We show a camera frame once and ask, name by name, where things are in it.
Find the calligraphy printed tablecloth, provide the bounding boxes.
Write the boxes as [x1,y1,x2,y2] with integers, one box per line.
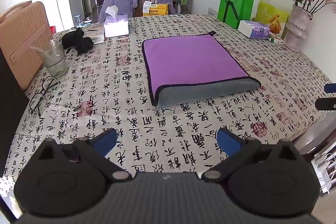
[0,13,336,197]

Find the purple printed tissue pack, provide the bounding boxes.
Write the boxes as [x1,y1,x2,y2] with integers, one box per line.
[238,20,271,39]

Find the yellow plastic bag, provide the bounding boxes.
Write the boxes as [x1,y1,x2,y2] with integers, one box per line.
[255,0,289,30]

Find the pink ribbed suitcase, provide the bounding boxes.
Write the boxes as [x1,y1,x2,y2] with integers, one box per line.
[0,1,53,91]

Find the green paper bag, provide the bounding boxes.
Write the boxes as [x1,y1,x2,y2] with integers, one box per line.
[217,0,257,30]

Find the wire storage cart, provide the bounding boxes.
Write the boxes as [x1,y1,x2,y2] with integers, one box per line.
[175,0,194,15]

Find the clear drinking glass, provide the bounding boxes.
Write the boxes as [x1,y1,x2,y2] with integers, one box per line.
[39,38,69,76]

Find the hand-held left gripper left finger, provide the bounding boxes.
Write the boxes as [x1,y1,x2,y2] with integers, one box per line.
[35,128,132,183]

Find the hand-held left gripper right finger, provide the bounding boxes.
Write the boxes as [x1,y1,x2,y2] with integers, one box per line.
[202,127,303,183]

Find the white tissue box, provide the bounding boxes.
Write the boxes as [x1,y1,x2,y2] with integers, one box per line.
[103,5,129,38]

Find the orange toy figure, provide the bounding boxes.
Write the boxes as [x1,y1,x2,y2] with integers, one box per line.
[269,14,283,33]

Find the flat white box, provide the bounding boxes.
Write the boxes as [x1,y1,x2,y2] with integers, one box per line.
[83,26,106,45]

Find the black cloth bundle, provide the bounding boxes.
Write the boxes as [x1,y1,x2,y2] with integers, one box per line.
[61,27,94,54]

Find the purple and grey towel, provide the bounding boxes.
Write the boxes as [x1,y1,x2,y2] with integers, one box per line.
[142,31,261,106]

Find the silver grey vase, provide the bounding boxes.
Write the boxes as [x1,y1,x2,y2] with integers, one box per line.
[284,4,314,52]

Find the yellow package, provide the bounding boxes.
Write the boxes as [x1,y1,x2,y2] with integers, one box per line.
[142,1,169,17]

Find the white power strip with cables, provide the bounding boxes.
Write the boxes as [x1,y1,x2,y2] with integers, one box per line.
[311,152,333,194]

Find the black rimmed eyeglasses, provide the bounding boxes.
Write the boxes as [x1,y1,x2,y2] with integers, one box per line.
[29,76,60,117]

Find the small green box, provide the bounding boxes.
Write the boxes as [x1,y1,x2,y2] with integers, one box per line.
[268,32,285,44]

